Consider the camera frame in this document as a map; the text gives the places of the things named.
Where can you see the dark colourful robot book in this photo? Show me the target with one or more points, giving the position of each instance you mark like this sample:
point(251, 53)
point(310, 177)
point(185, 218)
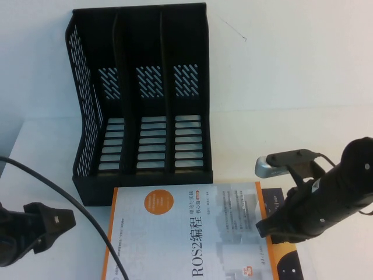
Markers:
point(288, 268)

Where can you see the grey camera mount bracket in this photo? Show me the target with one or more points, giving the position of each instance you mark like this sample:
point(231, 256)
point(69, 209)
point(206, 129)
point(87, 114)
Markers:
point(294, 156)

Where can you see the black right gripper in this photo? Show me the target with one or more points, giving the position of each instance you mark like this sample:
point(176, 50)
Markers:
point(294, 216)

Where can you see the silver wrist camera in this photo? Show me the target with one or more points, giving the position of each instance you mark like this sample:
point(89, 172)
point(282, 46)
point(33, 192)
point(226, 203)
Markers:
point(268, 169)

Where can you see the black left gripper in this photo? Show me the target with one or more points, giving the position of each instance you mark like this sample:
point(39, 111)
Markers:
point(14, 233)

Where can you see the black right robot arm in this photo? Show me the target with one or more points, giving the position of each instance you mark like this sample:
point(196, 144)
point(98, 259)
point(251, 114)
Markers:
point(344, 189)

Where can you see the black three-slot book stand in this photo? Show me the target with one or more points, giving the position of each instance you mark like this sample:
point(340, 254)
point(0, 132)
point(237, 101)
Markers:
point(96, 189)

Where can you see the white orange ROS2 book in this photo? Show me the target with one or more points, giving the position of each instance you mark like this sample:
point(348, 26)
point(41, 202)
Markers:
point(175, 248)

